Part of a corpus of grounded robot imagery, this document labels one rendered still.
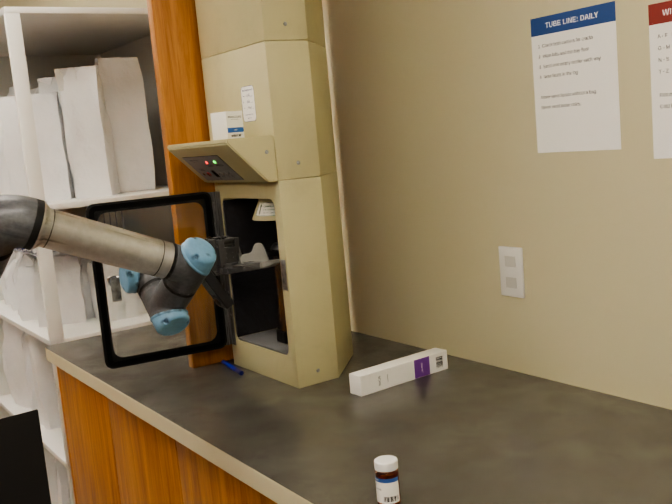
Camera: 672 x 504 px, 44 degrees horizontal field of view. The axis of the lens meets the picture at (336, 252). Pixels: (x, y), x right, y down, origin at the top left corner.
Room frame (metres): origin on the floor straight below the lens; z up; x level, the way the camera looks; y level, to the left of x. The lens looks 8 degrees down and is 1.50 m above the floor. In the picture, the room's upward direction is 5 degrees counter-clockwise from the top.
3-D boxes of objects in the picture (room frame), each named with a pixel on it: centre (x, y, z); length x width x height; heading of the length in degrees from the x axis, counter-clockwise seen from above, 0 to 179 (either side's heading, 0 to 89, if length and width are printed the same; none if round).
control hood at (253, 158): (1.94, 0.25, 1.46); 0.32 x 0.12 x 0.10; 33
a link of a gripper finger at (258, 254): (1.91, 0.17, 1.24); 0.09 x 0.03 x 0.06; 89
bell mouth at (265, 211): (2.01, 0.10, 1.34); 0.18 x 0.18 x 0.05
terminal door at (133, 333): (2.03, 0.44, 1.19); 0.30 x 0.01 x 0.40; 113
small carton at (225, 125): (1.89, 0.22, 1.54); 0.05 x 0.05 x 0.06; 49
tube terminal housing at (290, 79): (2.04, 0.09, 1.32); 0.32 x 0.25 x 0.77; 33
